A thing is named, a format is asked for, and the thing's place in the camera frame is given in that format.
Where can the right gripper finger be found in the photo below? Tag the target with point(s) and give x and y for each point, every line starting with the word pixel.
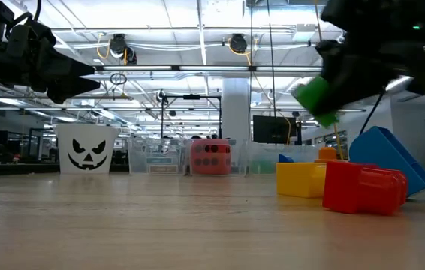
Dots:
pixel 355 97
pixel 334 60

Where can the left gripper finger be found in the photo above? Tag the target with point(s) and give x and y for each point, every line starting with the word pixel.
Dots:
pixel 62 63
pixel 73 90

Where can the green toy block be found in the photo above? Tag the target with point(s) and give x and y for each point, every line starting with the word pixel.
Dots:
pixel 310 93
pixel 263 167

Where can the orange toy block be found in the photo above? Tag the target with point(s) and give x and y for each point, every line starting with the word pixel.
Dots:
pixel 327 154

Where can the red toy block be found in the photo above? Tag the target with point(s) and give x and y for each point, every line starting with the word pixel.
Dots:
pixel 359 187

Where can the small blue toy block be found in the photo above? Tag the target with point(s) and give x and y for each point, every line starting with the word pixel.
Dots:
pixel 285 159

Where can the yellow toy block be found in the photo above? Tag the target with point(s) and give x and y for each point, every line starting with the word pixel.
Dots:
pixel 299 180

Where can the mint card pack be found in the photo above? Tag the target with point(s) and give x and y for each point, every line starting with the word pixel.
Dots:
pixel 159 160

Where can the red foam die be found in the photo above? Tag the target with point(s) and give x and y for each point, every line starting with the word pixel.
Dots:
pixel 210 168

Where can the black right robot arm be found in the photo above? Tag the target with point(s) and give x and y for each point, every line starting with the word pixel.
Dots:
pixel 366 15

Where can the white jack-o'-lantern bucket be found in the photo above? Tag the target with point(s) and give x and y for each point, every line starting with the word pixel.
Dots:
pixel 85 135

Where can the black display screen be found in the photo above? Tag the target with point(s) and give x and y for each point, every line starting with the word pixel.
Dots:
pixel 272 129

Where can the narrow clear plastic bin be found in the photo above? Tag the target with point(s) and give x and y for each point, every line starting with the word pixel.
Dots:
pixel 238 161
pixel 137 153

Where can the wide clear plastic bin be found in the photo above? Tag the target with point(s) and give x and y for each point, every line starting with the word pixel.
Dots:
pixel 261 152

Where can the white pillar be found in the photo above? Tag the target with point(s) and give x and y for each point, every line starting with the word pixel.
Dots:
pixel 235 112

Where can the silver card box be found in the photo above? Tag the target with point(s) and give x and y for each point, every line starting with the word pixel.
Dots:
pixel 163 169

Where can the black frame rig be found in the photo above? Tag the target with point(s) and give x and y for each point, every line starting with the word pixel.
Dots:
pixel 192 96

